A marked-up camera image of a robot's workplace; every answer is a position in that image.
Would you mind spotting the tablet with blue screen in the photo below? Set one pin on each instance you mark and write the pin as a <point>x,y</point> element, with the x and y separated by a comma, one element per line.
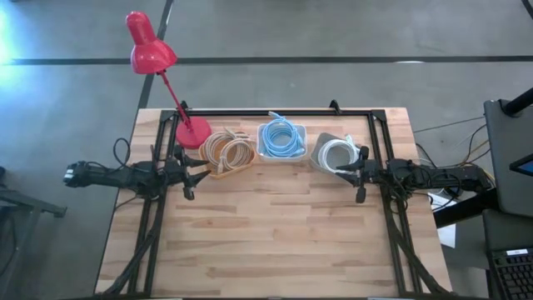
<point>525,166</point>

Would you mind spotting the grey metal stand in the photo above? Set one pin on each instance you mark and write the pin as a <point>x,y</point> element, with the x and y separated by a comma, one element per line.
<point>25,204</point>

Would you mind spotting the black aluminium rig frame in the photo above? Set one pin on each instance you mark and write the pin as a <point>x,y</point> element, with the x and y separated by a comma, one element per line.
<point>270,112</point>

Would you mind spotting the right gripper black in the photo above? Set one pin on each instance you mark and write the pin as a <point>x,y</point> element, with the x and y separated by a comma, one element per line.
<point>375,175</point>

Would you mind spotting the red desk lamp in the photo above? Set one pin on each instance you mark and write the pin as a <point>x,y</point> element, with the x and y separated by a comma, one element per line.
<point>150,54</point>

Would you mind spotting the orange plastic bin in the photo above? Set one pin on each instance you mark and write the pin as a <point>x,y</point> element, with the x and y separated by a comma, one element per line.
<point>233,174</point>

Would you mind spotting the white paper sheet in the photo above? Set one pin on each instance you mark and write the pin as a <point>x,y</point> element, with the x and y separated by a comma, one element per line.
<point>446,235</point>

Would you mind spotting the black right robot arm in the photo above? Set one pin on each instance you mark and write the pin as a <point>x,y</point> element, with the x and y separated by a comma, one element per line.
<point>437,177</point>

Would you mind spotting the grey cart top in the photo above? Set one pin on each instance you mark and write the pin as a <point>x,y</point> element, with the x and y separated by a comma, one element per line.
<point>508,166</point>

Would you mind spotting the white plastic bin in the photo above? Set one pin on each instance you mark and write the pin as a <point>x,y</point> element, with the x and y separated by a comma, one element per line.
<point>260,157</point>

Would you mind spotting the black pole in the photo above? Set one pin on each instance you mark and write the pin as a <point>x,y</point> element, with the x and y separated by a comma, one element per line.
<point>518,104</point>

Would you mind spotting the grey plastic bin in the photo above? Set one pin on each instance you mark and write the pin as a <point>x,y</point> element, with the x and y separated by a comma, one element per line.
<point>316,164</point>

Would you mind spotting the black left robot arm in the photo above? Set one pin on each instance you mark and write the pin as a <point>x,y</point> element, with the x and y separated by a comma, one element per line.
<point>116,177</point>

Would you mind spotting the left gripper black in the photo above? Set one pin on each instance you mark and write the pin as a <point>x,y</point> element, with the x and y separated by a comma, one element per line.
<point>177,175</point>

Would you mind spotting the black laptop keyboard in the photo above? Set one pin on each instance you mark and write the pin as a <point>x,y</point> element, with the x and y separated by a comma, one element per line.
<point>514,275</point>

